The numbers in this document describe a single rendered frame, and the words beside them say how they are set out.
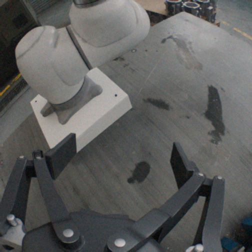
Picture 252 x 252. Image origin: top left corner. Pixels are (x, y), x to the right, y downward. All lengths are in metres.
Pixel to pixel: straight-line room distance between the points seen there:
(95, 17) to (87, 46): 0.09
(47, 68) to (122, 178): 0.37
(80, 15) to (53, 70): 0.15
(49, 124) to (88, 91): 0.18
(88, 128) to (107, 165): 0.13
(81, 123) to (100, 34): 0.27
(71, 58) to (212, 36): 0.70
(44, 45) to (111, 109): 0.27
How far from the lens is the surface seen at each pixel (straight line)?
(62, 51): 0.41
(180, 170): 0.17
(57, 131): 0.55
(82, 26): 0.40
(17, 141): 0.80
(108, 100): 0.51
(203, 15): 2.14
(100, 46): 0.42
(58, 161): 0.18
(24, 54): 0.42
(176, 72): 0.66
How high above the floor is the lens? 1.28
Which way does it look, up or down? 62 degrees down
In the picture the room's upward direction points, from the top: 27 degrees counter-clockwise
